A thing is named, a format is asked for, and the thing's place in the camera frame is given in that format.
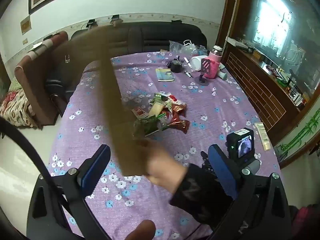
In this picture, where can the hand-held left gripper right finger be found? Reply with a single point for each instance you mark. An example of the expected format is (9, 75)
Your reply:
(222, 172)

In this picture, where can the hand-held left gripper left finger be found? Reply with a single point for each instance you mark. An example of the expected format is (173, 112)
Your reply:
(98, 166)

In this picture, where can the dark red foil snack packet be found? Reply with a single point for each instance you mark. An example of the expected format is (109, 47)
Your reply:
(178, 108)
(180, 125)

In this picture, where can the green pea snack packet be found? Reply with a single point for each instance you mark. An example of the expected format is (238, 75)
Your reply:
(148, 126)
(157, 97)

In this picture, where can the white and red snack packet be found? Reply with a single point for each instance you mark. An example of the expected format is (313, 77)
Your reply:
(138, 111)

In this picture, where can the shallow cardboard tray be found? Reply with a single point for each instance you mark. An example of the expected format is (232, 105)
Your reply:
(110, 92)

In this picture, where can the beige snack packet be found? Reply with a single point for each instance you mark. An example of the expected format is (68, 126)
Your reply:
(157, 108)

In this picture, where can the person's right hand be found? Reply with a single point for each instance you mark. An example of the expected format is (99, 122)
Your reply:
(166, 167)

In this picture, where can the person's left hand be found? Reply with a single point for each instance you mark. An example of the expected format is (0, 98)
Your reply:
(142, 231)

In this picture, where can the cream tube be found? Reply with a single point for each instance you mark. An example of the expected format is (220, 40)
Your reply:
(262, 135)

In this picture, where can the purple floral tablecloth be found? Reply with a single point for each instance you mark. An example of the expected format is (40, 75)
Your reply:
(212, 110)

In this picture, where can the wooden cabinet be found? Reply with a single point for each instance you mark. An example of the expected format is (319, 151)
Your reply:
(257, 90)

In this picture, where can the pale green tube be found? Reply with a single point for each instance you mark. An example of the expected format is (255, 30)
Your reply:
(222, 75)

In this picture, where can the pink knitted bottle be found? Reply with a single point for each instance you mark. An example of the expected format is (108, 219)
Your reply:
(213, 67)

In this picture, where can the black phone stand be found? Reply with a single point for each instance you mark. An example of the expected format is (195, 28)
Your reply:
(207, 65)

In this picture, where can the white pen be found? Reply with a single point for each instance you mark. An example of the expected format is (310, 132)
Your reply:
(187, 62)
(189, 74)

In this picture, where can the white round jar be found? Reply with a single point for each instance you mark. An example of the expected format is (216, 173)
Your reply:
(197, 62)

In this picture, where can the brown armchair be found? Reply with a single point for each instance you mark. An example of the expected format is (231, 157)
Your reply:
(32, 92)

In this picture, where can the red garment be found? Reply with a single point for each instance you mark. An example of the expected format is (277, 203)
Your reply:
(308, 222)

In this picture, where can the black small bag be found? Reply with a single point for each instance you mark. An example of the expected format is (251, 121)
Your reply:
(176, 66)

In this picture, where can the white box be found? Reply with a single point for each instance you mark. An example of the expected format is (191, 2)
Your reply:
(236, 42)

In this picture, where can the green yellow booklet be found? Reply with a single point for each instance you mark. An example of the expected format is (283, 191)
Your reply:
(165, 75)

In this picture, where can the small white clip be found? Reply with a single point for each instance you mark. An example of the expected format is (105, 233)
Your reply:
(67, 58)

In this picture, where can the clear plastic bag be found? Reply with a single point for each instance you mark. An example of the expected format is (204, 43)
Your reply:
(178, 47)

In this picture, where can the green pillow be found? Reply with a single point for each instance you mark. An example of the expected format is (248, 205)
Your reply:
(15, 85)

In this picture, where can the black leather sofa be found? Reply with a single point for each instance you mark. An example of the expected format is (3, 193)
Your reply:
(155, 37)

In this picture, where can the small black device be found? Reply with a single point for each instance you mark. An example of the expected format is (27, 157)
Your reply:
(115, 19)
(91, 23)
(176, 21)

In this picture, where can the wall socket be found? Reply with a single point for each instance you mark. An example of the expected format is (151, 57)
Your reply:
(25, 41)

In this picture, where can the small wall plaque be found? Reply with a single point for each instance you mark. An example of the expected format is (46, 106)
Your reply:
(25, 25)

